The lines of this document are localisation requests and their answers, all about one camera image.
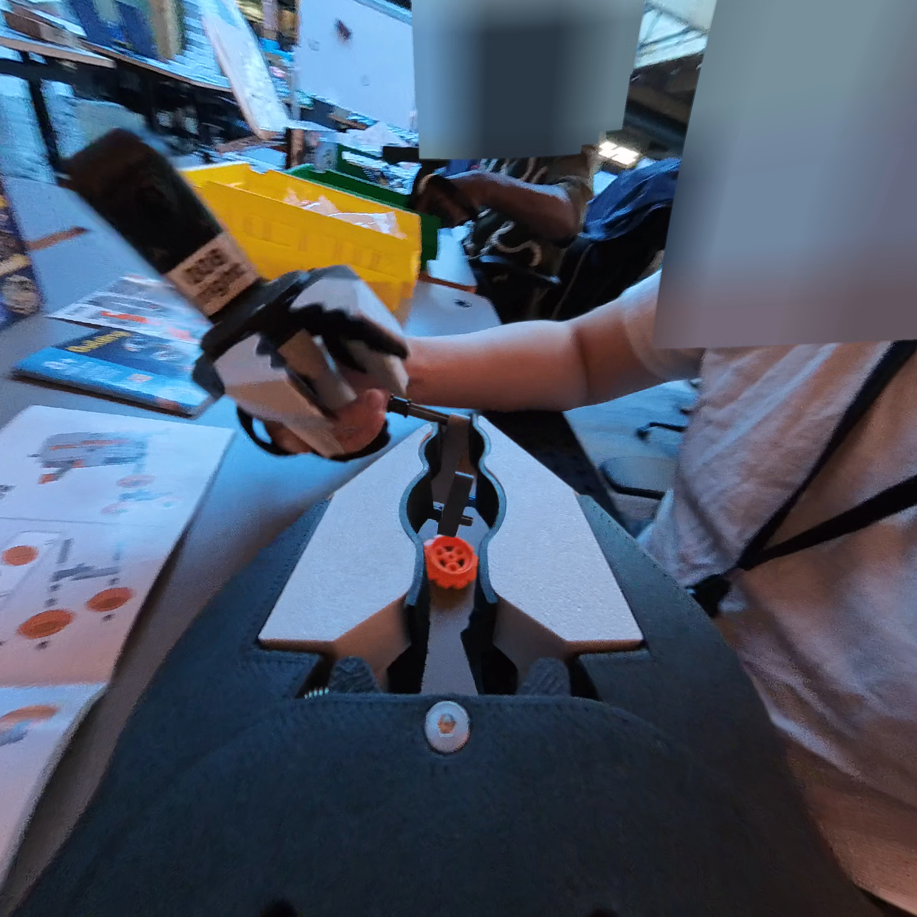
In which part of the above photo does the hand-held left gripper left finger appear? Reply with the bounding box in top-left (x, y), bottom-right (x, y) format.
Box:
top-left (256, 423), bottom-right (435, 694)

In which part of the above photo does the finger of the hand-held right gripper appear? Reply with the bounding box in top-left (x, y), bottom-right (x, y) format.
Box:
top-left (193, 335), bottom-right (348, 461)
top-left (258, 265), bottom-right (411, 394)

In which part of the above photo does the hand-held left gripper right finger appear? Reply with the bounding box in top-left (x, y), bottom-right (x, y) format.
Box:
top-left (469, 416), bottom-right (646, 696)

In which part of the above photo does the black connector pin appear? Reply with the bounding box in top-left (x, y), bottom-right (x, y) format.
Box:
top-left (387, 396), bottom-right (452, 425)

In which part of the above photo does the grey perforated beam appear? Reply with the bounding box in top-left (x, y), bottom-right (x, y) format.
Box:
top-left (428, 412), bottom-right (480, 537)

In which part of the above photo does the person's right forearm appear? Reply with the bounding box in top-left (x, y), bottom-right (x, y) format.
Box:
top-left (397, 271), bottom-right (706, 415)

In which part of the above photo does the grey desk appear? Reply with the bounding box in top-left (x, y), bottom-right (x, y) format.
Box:
top-left (0, 175), bottom-right (689, 882)

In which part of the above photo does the person's right hand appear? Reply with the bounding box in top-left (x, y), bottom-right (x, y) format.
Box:
top-left (268, 387), bottom-right (405, 461)

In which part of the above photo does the yellow storage bin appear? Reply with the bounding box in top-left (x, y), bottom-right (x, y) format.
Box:
top-left (181, 161), bottom-right (424, 312)

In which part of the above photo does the clear plastic bag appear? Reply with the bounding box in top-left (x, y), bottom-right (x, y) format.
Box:
top-left (279, 182), bottom-right (409, 241)

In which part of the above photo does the sticker sheet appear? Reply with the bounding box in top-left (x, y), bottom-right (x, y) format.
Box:
top-left (46, 274), bottom-right (212, 345)

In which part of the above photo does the green storage bin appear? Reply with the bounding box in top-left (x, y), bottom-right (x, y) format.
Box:
top-left (287, 147), bottom-right (441, 262)

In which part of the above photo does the blue robot kit box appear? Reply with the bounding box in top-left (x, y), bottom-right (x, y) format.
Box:
top-left (0, 179), bottom-right (44, 331)

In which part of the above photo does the blue booklet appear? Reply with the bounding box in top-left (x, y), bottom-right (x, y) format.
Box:
top-left (11, 326), bottom-right (216, 420)

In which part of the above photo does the white instruction booklet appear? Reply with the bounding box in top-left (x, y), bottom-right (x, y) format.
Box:
top-left (0, 405), bottom-right (237, 882)

